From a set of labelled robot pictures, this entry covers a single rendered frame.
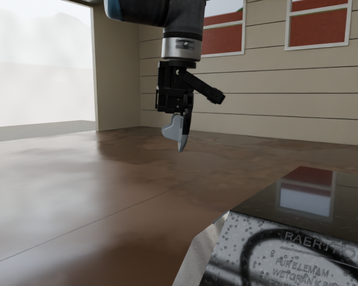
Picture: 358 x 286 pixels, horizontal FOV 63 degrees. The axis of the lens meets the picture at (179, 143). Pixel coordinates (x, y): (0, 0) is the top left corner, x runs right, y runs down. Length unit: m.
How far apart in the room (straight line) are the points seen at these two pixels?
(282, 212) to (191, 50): 0.39
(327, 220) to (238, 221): 0.12
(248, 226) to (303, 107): 6.36
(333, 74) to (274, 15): 1.77
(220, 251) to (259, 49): 6.80
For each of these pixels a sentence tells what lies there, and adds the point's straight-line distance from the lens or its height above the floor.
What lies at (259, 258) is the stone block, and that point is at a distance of 0.41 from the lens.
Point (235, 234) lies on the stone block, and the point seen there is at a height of 0.80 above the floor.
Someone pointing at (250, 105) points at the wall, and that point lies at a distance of 7.12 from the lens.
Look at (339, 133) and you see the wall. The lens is 6.65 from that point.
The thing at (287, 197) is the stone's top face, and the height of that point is 0.82.
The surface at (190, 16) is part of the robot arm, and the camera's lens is 0.67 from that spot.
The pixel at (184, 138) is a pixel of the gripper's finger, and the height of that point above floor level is 0.88.
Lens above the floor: 0.99
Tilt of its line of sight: 10 degrees down
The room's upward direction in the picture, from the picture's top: straight up
